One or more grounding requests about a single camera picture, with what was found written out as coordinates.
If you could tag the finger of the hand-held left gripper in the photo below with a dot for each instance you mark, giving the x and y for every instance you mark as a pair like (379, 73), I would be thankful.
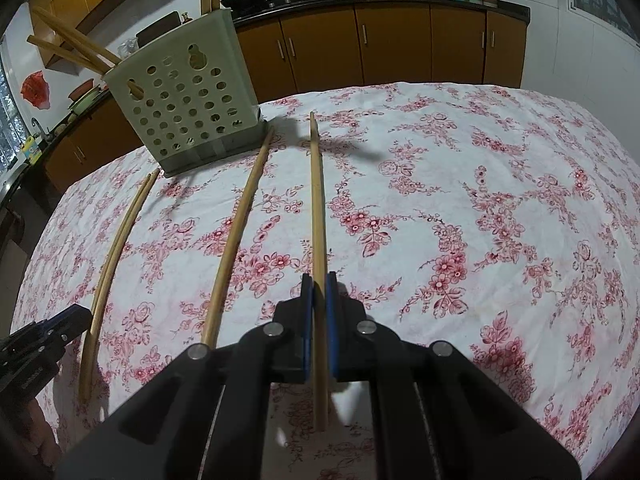
(70, 325)

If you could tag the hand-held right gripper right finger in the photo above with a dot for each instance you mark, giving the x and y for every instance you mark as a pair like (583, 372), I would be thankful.
(340, 340)

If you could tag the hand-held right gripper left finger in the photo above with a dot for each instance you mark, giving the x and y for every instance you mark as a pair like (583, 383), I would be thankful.
(295, 340)

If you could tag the green perforated utensil holder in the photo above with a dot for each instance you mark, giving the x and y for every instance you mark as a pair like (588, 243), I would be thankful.
(200, 110)

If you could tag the person's left hand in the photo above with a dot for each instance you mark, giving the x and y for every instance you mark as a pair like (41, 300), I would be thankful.
(42, 435)

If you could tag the pink floral tablecloth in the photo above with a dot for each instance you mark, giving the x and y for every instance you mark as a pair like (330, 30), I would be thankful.
(450, 210)

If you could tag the yellow detergent bottle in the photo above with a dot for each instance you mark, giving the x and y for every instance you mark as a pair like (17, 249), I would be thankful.
(31, 149)

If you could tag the kitchen faucet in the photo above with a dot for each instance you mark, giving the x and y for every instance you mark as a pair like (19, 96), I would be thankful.
(40, 127)

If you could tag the green basin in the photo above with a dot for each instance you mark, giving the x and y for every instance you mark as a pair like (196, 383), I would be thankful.
(87, 102)

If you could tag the brown basin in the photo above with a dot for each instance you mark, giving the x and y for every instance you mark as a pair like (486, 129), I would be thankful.
(82, 91)

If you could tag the red plastic bag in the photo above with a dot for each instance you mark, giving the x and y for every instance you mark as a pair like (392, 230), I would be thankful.
(36, 90)

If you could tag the wooden base cabinets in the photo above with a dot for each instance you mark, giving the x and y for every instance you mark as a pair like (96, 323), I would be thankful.
(400, 45)

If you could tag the dark cutting board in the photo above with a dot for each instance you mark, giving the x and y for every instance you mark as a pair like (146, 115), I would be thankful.
(159, 27)

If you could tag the gas stove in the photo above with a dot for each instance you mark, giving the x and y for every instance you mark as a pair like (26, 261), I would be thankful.
(287, 0)

